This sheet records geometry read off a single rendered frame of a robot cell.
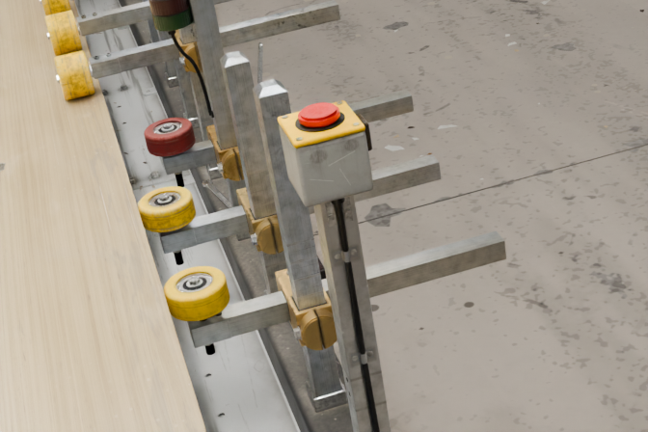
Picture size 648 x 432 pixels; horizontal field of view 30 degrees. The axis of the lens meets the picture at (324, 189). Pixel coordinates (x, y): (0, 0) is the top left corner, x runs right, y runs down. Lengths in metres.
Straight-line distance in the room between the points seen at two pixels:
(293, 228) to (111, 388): 0.29
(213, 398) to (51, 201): 0.38
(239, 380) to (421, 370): 1.05
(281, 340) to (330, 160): 0.67
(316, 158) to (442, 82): 3.15
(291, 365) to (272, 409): 0.09
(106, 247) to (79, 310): 0.16
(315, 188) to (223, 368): 0.78
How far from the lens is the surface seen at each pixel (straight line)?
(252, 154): 1.70
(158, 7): 1.86
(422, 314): 3.02
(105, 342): 1.49
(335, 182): 1.15
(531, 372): 2.80
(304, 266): 1.51
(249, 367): 1.87
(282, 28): 2.23
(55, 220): 1.80
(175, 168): 2.01
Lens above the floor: 1.70
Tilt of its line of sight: 28 degrees down
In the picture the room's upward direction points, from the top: 10 degrees counter-clockwise
